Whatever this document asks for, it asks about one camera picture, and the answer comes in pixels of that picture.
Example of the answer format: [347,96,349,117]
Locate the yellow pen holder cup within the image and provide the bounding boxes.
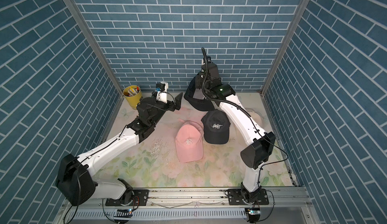
[123,85,143,110]

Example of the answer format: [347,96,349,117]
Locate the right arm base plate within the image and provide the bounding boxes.
[225,188,269,205]

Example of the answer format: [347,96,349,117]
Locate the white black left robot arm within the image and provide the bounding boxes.
[55,91,183,206]

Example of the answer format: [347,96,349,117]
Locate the pink baseball cap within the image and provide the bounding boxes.
[175,121,204,163]

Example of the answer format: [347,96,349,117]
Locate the black cap with mesh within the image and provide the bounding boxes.
[201,110,230,145]

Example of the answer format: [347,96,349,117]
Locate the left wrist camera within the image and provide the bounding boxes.
[156,81,168,104]

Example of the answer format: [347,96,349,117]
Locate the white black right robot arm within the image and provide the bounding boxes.
[184,48,276,204]

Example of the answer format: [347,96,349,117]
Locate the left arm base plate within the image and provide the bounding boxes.
[105,189,149,207]

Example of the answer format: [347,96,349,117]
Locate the black baseball cap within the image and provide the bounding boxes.
[184,77,215,112]

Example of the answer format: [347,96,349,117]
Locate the aluminium front rail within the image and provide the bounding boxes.
[54,187,319,224]

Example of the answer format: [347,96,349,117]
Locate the beige baseball cap with text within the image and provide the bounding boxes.
[247,109,265,128]

